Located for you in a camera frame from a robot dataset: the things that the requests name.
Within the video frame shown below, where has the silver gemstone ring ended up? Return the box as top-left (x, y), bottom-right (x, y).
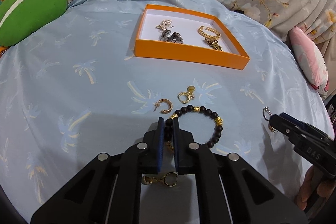
top-left (262, 106), bottom-right (273, 122)

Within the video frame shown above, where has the gold ring charm earring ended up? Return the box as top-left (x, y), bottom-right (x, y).
top-left (141, 171), bottom-right (178, 188)

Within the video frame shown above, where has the black bead gold bracelet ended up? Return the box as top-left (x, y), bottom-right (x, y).
top-left (164, 105), bottom-right (224, 149)

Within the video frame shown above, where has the gold pearl pendant earring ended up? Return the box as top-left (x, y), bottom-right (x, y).
top-left (177, 85), bottom-right (195, 104)

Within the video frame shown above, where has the silver wrist watch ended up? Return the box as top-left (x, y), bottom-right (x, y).
top-left (159, 30), bottom-right (183, 44)

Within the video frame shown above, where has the orange jewelry tray box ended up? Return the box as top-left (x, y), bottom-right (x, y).
top-left (134, 4), bottom-right (250, 70)

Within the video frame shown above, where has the person right hand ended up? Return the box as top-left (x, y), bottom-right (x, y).
top-left (295, 166), bottom-right (335, 210)

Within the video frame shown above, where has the pink patterned pillow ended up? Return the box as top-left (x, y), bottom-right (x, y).
top-left (288, 27), bottom-right (329, 98)

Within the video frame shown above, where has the light blue palm-print sheet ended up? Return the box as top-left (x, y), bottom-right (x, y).
top-left (1, 0), bottom-right (334, 221)

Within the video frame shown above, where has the pearl gold brooch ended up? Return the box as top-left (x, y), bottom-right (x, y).
top-left (155, 19), bottom-right (174, 32)

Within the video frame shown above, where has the green plush pillow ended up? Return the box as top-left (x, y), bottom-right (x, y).
top-left (1, 0), bottom-right (67, 47)

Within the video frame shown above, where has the gold braided cuff bracelet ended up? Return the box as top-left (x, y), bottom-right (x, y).
top-left (197, 25), bottom-right (222, 42)

